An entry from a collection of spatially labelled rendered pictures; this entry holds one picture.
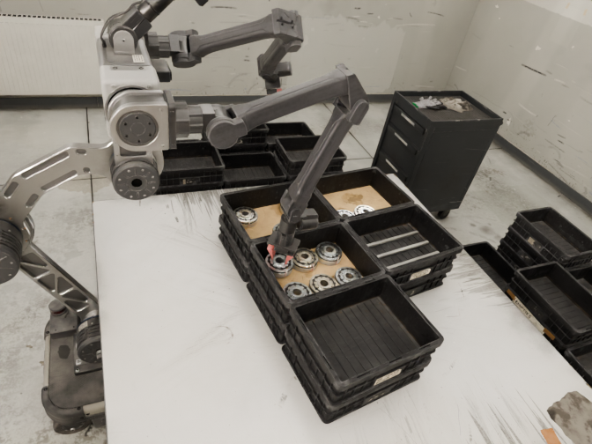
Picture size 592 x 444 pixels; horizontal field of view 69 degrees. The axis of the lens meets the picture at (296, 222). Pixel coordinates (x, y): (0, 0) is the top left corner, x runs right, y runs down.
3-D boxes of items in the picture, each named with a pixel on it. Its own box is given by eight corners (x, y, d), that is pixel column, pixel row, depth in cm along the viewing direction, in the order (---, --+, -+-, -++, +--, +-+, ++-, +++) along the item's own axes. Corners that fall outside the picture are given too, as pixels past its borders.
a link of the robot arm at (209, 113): (191, 104, 108) (196, 114, 104) (231, 103, 112) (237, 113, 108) (191, 136, 114) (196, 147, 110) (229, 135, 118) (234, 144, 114)
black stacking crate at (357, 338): (330, 410, 122) (339, 388, 115) (283, 329, 141) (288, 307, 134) (432, 361, 141) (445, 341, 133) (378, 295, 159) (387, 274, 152)
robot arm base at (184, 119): (164, 133, 112) (163, 88, 104) (196, 131, 115) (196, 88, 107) (170, 151, 106) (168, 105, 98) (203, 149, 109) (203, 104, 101)
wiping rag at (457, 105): (448, 113, 290) (451, 108, 288) (430, 99, 305) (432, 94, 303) (481, 112, 301) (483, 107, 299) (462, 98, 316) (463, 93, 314)
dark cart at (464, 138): (389, 231, 323) (432, 122, 267) (361, 195, 354) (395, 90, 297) (452, 221, 346) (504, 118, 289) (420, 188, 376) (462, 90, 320)
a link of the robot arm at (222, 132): (351, 53, 117) (369, 67, 110) (355, 97, 127) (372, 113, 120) (195, 109, 111) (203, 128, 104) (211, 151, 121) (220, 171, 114)
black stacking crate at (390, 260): (378, 294, 160) (387, 273, 153) (336, 242, 178) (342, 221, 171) (454, 268, 178) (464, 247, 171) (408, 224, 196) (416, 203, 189)
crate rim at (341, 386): (338, 393, 116) (340, 388, 115) (286, 310, 135) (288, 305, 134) (443, 344, 135) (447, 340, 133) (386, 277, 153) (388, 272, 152)
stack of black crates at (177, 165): (156, 234, 261) (152, 172, 232) (150, 203, 281) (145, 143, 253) (221, 225, 276) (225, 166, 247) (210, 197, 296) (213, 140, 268)
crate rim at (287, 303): (286, 310, 135) (288, 305, 134) (248, 247, 154) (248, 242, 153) (385, 277, 153) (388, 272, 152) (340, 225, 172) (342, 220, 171)
